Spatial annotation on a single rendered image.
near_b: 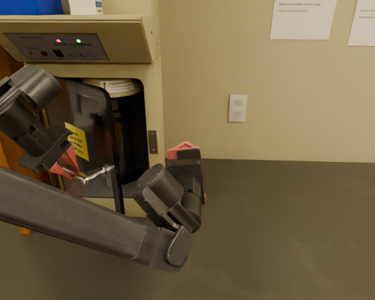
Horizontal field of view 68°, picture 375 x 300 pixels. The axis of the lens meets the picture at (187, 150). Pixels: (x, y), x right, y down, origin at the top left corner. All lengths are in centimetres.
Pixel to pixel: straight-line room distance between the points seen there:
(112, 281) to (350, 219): 72
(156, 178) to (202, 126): 78
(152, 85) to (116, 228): 40
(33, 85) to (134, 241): 33
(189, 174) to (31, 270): 49
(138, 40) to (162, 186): 31
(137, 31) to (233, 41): 58
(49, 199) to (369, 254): 80
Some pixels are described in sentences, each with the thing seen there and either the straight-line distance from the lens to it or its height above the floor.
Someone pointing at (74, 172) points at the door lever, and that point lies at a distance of 65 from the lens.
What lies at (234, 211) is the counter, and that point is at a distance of 93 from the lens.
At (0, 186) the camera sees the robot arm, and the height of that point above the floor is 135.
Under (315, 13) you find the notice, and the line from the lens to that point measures 117.
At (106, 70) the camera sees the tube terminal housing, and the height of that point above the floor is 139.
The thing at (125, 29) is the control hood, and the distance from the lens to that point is 60.
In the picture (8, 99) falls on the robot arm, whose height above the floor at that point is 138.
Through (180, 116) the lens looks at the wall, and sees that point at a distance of 119.
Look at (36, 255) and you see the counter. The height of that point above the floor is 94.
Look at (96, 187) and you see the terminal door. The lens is 70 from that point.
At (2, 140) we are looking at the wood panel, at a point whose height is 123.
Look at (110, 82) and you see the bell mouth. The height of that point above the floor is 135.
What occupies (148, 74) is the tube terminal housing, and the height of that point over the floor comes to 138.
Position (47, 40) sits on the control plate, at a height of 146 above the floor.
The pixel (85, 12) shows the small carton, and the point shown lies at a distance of 64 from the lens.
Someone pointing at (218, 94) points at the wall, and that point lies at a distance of 115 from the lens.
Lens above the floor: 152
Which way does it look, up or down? 27 degrees down
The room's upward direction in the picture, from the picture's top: straight up
